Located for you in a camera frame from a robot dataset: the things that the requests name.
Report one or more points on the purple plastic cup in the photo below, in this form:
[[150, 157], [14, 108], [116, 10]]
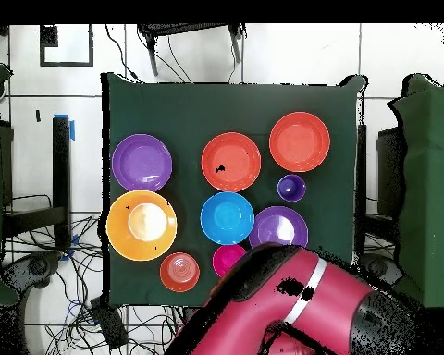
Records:
[[291, 188]]

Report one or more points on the black metal chair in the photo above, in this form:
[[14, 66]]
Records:
[[185, 29]]

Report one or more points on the wide red-orange bowl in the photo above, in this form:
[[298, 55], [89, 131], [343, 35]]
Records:
[[299, 140], [236, 155]]

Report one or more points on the small deep orange bowl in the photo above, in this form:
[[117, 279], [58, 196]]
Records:
[[179, 272]]

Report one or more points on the black table frame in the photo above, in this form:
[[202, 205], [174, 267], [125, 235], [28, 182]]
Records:
[[61, 166]]

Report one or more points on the purple plastic bowl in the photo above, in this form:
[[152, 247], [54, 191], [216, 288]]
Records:
[[277, 225], [141, 162]]

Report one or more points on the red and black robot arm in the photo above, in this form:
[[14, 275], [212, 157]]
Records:
[[333, 296]]

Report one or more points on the pink plastic bowl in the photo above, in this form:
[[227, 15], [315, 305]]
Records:
[[225, 259]]

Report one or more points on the blue tape strip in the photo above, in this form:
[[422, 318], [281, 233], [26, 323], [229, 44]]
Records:
[[72, 131]]

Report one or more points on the dark green tablecloth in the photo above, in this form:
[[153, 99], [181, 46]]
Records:
[[207, 107]]

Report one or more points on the black square frame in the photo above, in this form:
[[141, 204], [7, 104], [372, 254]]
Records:
[[48, 37]]

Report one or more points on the large yellow-orange bowl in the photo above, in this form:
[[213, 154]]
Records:
[[118, 225]]

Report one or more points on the blue plastic bowl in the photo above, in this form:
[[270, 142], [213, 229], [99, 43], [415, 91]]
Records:
[[227, 218]]

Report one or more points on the black power brick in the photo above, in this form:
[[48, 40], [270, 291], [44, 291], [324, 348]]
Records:
[[109, 325]]

